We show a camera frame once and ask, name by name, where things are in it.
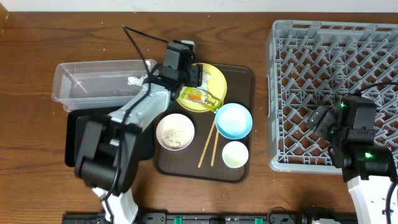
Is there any dark brown serving tray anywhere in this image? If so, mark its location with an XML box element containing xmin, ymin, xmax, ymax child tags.
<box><xmin>154</xmin><ymin>64</ymin><xmax>255</xmax><ymax>183</ymax></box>

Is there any black waste tray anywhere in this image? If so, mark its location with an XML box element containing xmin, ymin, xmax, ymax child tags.
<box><xmin>65</xmin><ymin>106</ymin><xmax>155</xmax><ymax>167</ymax></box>

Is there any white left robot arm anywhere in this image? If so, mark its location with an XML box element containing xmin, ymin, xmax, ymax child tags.
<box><xmin>74</xmin><ymin>63</ymin><xmax>203</xmax><ymax>223</ymax></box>

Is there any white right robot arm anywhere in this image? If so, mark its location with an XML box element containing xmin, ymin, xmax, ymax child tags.
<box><xmin>306</xmin><ymin>95</ymin><xmax>397</xmax><ymax>223</ymax></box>

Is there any wooden chopstick left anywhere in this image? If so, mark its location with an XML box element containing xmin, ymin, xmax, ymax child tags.
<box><xmin>197</xmin><ymin>119</ymin><xmax>215</xmax><ymax>168</ymax></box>

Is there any white bowl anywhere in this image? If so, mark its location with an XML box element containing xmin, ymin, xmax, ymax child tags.
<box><xmin>155</xmin><ymin>113</ymin><xmax>195</xmax><ymax>151</ymax></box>

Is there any white tissue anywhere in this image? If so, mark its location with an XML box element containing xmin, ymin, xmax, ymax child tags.
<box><xmin>127</xmin><ymin>71</ymin><xmax>149</xmax><ymax>86</ymax></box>

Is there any green yellow snack wrapper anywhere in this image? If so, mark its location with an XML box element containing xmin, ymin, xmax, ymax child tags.
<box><xmin>177</xmin><ymin>87</ymin><xmax>222</xmax><ymax>113</ymax></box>

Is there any grey plastic dishwasher rack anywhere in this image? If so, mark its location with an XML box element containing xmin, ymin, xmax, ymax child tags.
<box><xmin>266</xmin><ymin>20</ymin><xmax>397</xmax><ymax>174</ymax></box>

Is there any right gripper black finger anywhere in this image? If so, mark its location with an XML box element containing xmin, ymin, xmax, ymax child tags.
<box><xmin>313</xmin><ymin>111</ymin><xmax>336</xmax><ymax>140</ymax></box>
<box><xmin>306</xmin><ymin>106</ymin><xmax>327</xmax><ymax>130</ymax></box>

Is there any pale green cup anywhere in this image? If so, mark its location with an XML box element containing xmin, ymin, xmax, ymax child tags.
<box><xmin>222</xmin><ymin>141</ymin><xmax>249</xmax><ymax>169</ymax></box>

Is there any light blue bowl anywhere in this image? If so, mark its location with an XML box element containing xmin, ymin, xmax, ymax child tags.
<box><xmin>215</xmin><ymin>103</ymin><xmax>253</xmax><ymax>140</ymax></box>

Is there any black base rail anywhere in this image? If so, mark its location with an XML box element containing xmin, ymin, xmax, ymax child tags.
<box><xmin>62</xmin><ymin>207</ymin><xmax>358</xmax><ymax>224</ymax></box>

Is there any clear plastic waste bin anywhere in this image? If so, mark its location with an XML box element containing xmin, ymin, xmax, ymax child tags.
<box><xmin>52</xmin><ymin>59</ymin><xmax>157</xmax><ymax>111</ymax></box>

